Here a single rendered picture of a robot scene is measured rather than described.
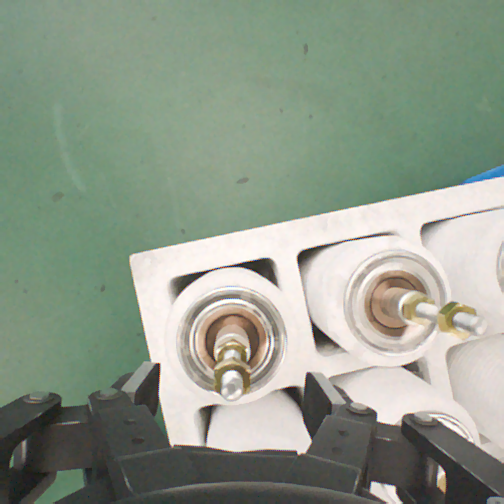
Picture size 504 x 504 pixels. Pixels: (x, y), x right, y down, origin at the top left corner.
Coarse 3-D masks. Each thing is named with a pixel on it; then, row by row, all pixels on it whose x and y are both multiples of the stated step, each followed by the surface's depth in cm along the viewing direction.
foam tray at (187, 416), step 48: (432, 192) 33; (480, 192) 33; (240, 240) 32; (288, 240) 32; (336, 240) 33; (144, 288) 32; (288, 288) 32; (480, 336) 33; (288, 384) 32; (432, 384) 33; (192, 432) 32
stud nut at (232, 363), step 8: (224, 360) 17; (232, 360) 17; (240, 360) 17; (216, 368) 17; (224, 368) 17; (232, 368) 17; (240, 368) 17; (248, 368) 17; (216, 376) 17; (248, 376) 17; (216, 384) 17; (248, 384) 17; (216, 392) 17
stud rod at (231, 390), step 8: (232, 352) 20; (224, 376) 16; (232, 376) 16; (240, 376) 17; (224, 384) 15; (232, 384) 15; (240, 384) 15; (224, 392) 15; (232, 392) 15; (240, 392) 15; (232, 400) 15
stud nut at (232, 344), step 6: (228, 342) 21; (234, 342) 21; (222, 348) 20; (228, 348) 20; (234, 348) 20; (240, 348) 20; (246, 348) 21; (222, 354) 20; (240, 354) 20; (246, 354) 21; (222, 360) 20; (246, 360) 20
